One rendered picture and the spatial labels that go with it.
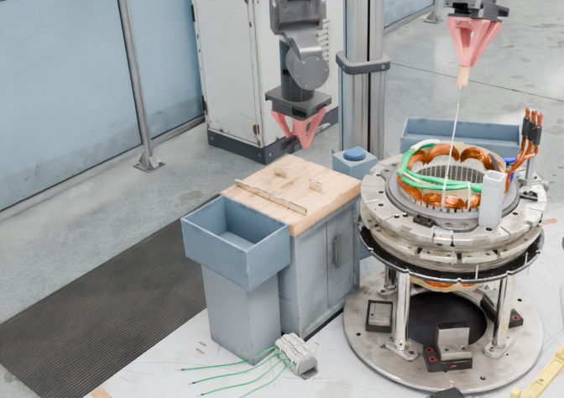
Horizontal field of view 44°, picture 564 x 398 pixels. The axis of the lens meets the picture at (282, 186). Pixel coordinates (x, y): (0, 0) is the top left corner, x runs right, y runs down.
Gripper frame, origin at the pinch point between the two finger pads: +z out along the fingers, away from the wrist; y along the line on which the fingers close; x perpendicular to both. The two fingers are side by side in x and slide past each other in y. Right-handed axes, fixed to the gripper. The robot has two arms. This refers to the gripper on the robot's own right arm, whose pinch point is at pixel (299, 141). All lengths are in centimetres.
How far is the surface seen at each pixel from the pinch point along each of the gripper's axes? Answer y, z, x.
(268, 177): -9.9, 12.2, 1.5
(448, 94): -121, 132, 279
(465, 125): 8.2, 13.8, 46.6
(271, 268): 4.7, 17.7, -13.8
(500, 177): 33.6, -0.6, 9.8
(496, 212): 34.8, 4.4, 7.4
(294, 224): 5.3, 11.3, -8.1
